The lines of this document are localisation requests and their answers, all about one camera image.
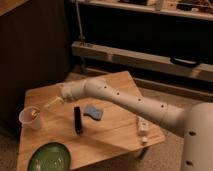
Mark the white game controller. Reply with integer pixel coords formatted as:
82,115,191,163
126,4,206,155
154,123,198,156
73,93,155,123
138,117,149,144

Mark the green ceramic bowl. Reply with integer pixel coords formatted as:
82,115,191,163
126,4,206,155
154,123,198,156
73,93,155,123
27,142,71,171

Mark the metal shelf rack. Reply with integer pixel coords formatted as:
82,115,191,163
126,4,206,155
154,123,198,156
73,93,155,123
68,0,213,101

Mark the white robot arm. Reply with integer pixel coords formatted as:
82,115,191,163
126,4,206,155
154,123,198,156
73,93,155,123
58,77,213,171

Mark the wooden table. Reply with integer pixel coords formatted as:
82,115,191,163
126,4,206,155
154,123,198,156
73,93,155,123
16,70,167,171

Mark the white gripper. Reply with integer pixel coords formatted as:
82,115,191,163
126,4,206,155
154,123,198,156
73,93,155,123
44,81,86,109

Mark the black remote control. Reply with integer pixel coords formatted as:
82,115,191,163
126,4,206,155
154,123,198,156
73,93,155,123
74,106,83,134

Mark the black handle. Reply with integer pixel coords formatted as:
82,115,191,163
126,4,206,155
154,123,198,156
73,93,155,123
170,57,201,68

